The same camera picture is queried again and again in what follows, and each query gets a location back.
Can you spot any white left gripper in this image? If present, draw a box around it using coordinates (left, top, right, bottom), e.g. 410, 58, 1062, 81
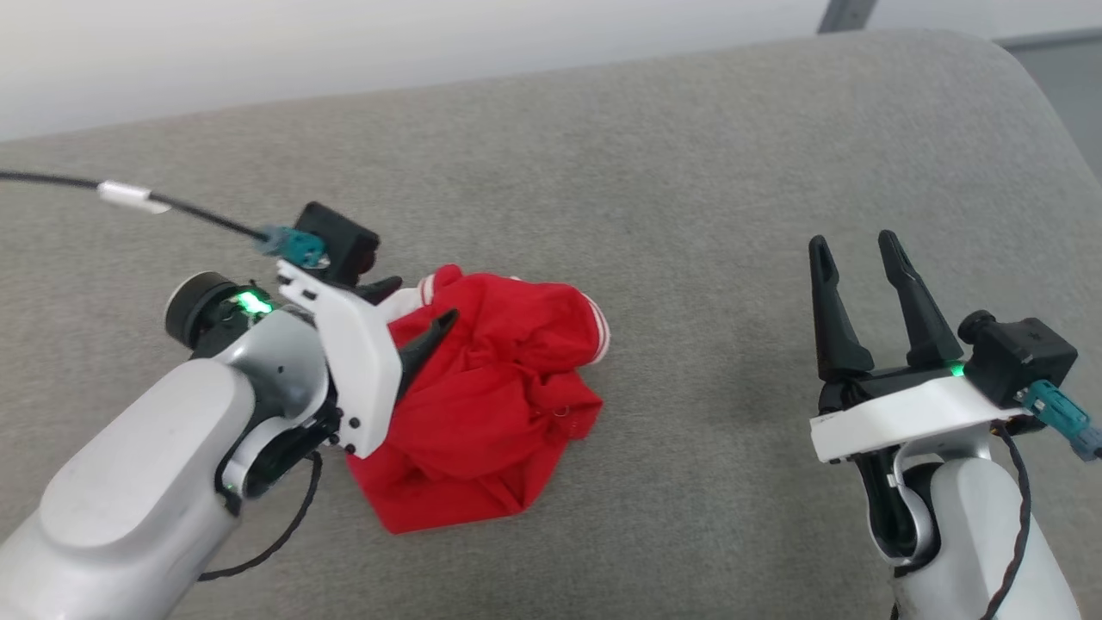
275, 258, 460, 459

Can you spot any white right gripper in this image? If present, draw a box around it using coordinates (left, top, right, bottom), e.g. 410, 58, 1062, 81
808, 230, 1034, 463

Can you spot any red Bulls 23 jersey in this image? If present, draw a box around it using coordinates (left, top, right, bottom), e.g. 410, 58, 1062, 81
346, 264, 612, 536

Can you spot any grey fabric sofa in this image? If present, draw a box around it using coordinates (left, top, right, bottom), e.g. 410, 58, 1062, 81
0, 28, 1102, 620

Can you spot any left thin cable teal plug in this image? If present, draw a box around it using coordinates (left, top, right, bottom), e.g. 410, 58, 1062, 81
0, 170, 330, 268

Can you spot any thin cable teal plug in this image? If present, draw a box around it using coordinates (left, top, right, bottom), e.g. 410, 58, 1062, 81
1018, 380, 1102, 462
0, 170, 330, 268

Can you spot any right thin cable teal plug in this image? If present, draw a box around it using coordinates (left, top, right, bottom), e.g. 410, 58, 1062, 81
1018, 380, 1102, 462

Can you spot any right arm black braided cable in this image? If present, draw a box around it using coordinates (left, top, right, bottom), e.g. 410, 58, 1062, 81
977, 422, 1034, 620

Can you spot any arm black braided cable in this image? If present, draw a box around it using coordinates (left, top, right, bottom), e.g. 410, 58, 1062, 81
198, 450, 325, 582
977, 422, 1034, 620

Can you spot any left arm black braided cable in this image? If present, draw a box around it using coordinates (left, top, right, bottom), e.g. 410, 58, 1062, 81
198, 450, 325, 582

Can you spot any white tape cable tag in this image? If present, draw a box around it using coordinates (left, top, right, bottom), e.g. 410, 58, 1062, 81
97, 180, 171, 215

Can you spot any grey metal post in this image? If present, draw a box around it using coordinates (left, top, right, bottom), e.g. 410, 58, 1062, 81
816, 0, 879, 35

